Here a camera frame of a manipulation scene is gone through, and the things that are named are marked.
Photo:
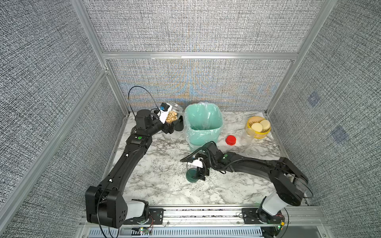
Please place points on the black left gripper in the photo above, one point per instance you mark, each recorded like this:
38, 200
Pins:
165, 129

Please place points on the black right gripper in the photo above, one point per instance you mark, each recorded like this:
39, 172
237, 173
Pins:
201, 170

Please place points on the green jar lid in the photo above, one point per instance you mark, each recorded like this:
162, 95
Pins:
192, 175

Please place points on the green-lidded peanut jar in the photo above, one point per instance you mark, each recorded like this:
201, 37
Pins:
175, 113

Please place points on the red jar lid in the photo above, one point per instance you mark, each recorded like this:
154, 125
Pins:
231, 140

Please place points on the orange-lidded peanut jar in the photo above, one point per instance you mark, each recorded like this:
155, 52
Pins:
252, 152

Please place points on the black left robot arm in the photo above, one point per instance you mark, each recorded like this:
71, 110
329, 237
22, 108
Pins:
105, 205

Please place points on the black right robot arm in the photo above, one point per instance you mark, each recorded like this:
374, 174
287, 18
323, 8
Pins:
289, 182

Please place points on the clear plastic bin liner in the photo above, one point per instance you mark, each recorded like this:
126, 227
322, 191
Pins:
196, 131

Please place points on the green plastic trash bin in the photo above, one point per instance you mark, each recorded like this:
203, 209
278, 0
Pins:
204, 125

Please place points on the front cream steamed bun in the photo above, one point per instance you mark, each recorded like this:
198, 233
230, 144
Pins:
257, 127

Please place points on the cream steamed bun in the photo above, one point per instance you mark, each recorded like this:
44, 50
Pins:
266, 125
257, 127

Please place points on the yellow-rimmed bamboo steamer basket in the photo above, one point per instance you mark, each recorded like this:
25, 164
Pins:
257, 135

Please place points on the rear cream steamed bun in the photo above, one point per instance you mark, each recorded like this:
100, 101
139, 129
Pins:
266, 125

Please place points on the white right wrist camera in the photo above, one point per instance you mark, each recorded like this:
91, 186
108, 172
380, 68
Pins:
198, 163

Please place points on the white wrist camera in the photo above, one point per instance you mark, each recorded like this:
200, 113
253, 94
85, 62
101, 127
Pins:
164, 111
198, 163

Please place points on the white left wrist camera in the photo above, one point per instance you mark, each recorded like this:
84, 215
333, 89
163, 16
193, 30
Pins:
164, 111

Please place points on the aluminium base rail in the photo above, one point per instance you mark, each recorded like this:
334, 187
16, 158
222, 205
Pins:
184, 222

